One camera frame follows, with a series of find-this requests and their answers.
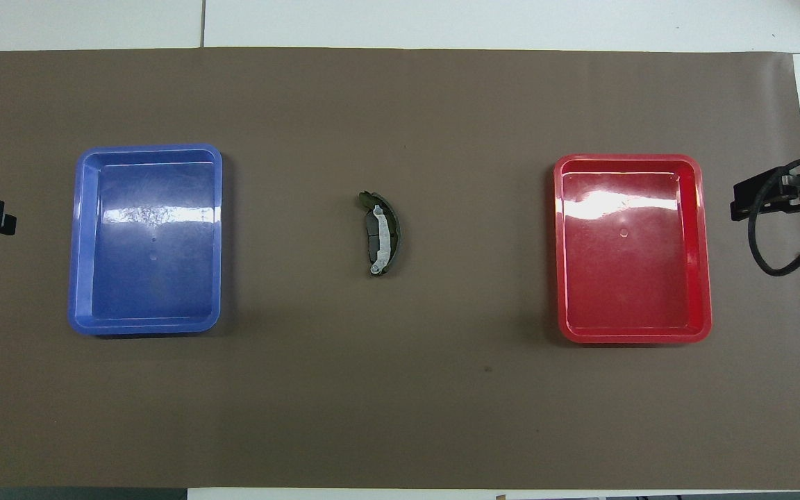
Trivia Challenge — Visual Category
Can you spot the dark grey brake pad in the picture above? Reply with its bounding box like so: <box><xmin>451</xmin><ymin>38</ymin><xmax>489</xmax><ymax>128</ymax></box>
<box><xmin>363</xmin><ymin>208</ymin><xmax>384</xmax><ymax>263</ymax></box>

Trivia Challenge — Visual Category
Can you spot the brown table mat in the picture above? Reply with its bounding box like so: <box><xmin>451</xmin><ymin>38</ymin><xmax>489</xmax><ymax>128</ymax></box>
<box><xmin>0</xmin><ymin>47</ymin><xmax>800</xmax><ymax>490</ymax></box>

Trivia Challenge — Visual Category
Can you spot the red plastic tray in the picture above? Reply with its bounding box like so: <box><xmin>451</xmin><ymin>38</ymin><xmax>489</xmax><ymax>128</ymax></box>
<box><xmin>553</xmin><ymin>153</ymin><xmax>713</xmax><ymax>344</ymax></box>

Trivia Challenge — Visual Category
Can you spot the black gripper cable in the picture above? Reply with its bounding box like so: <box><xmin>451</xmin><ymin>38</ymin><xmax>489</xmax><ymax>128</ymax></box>
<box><xmin>748</xmin><ymin>156</ymin><xmax>800</xmax><ymax>278</ymax></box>

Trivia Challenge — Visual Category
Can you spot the curved brake shoe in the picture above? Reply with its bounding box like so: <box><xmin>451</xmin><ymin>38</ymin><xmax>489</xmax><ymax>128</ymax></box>
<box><xmin>356</xmin><ymin>190</ymin><xmax>405</xmax><ymax>278</ymax></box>

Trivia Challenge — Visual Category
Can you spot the blue plastic tray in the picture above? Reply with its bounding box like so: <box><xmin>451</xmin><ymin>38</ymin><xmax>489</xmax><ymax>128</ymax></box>
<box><xmin>68</xmin><ymin>144</ymin><xmax>224</xmax><ymax>337</ymax></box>

